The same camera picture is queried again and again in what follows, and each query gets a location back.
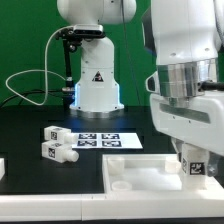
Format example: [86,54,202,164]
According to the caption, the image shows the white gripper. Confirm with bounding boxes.
[150,93,224,177]

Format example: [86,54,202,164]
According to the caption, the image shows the white square table top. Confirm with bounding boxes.
[102,154,224,202]

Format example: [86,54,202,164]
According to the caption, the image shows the black camera on stand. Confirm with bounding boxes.
[55,26,105,109]

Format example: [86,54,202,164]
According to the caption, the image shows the black cables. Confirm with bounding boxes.
[0,88,68,108]

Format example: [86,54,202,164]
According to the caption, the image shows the white L-shaped fence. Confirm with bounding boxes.
[0,193,224,222]

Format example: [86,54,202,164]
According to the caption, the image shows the white block left edge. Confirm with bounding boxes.
[0,158,5,180]

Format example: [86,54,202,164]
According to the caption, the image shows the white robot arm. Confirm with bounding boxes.
[57,0,224,176]

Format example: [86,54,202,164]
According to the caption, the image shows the white camera cable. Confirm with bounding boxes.
[5,25,75,107]

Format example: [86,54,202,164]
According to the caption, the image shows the white fiducial marker sheet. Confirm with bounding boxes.
[72,133,142,149]

